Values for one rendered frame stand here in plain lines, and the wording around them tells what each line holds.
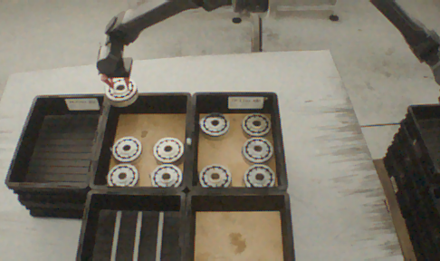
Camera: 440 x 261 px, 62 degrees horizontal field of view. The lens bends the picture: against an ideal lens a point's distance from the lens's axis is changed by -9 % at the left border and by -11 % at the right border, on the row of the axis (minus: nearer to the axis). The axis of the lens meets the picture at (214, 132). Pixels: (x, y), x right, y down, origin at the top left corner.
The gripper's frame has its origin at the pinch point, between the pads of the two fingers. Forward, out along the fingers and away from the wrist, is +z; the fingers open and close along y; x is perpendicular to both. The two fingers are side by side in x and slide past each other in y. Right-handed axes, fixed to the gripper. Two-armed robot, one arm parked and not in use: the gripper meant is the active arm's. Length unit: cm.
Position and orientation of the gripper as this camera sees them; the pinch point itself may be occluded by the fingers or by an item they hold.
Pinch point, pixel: (120, 86)
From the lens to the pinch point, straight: 131.4
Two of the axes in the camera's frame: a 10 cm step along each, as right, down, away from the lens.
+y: 10.0, -0.1, -0.2
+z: 0.3, 6.3, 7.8
